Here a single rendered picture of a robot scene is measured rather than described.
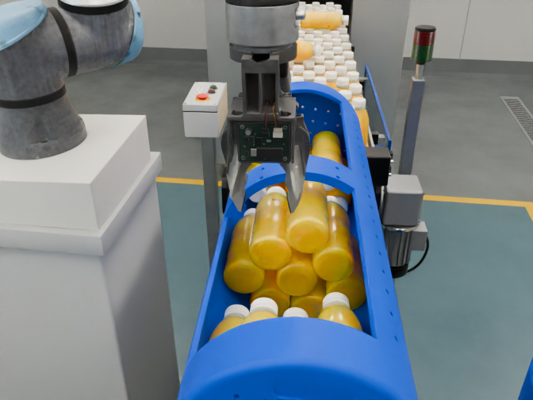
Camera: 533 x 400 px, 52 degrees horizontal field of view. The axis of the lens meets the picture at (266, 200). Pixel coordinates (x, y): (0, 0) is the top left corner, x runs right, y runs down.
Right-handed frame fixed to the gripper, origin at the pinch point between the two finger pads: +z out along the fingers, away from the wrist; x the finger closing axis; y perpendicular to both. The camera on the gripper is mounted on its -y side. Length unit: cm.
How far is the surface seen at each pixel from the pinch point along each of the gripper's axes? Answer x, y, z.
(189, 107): -27, -84, 19
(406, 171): 40, -111, 50
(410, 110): 39, -110, 28
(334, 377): 8.0, 20.9, 8.1
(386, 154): 27, -76, 29
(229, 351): -2.8, 17.9, 8.2
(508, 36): 195, -473, 87
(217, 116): -20, -84, 21
